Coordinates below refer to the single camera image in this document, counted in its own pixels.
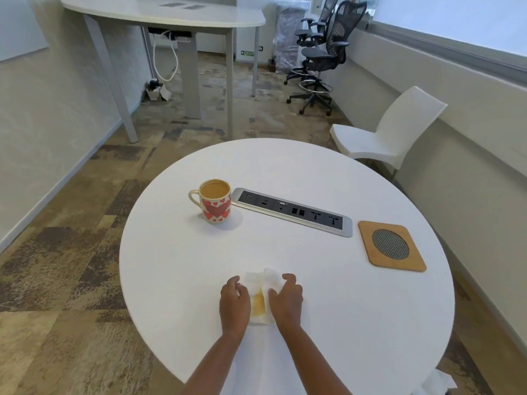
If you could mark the person's left hand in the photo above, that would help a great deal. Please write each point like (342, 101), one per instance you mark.
(234, 308)

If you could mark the person's right hand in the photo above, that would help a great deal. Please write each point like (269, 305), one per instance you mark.
(288, 304)

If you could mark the white paper napkin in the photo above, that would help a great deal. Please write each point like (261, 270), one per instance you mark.
(271, 277)

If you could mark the wooden coaster with mesh centre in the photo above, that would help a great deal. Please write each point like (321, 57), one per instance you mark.
(366, 246)

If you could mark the heart-patterned coffee mug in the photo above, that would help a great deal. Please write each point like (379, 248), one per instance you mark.
(216, 209)

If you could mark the person's left forearm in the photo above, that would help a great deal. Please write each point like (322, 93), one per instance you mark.
(214, 366)

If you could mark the person's right forearm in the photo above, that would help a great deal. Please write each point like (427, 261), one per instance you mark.
(313, 366)

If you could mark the silver power socket panel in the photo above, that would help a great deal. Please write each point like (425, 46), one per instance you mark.
(288, 209)

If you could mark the round white table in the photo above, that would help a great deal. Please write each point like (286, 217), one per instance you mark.
(288, 168)

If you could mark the white plastic chair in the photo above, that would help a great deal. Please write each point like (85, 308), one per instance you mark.
(403, 115)

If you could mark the small open cardboard box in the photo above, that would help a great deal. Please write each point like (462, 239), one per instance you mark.
(155, 93)

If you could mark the green exit sign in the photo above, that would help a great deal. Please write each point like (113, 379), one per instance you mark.
(247, 53)

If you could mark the plastic wrapped bundle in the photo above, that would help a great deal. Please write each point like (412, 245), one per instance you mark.
(288, 36)

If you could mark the black power strip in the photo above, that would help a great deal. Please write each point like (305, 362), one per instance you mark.
(177, 34)

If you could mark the black office chair with footring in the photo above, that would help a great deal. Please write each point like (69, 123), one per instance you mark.
(346, 20)

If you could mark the white desk with grey legs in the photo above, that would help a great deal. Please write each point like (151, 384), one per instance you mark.
(164, 14)

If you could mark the window with white blinds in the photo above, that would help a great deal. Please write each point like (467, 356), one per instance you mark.
(453, 20)

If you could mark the white wall board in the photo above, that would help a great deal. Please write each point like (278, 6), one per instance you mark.
(20, 24)

